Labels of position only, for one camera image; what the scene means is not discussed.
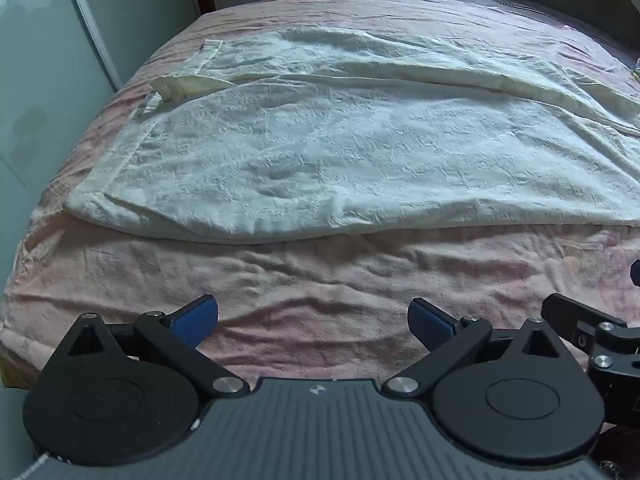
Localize bed with pink sheet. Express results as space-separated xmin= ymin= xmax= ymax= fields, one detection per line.
xmin=0 ymin=0 xmax=640 ymax=411

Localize frosted glass sliding wardrobe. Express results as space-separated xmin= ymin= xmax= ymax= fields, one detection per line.
xmin=0 ymin=0 xmax=203 ymax=391

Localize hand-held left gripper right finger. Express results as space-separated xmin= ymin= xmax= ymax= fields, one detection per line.
xmin=382 ymin=297 xmax=571 ymax=402

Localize white textured pants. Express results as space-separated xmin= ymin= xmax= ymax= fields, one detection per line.
xmin=65 ymin=27 xmax=640 ymax=246

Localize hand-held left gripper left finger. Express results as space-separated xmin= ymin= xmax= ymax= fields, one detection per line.
xmin=52 ymin=294 xmax=250 ymax=403

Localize grey stitched pillow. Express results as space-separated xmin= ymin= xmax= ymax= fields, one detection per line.
xmin=430 ymin=0 xmax=640 ymax=68

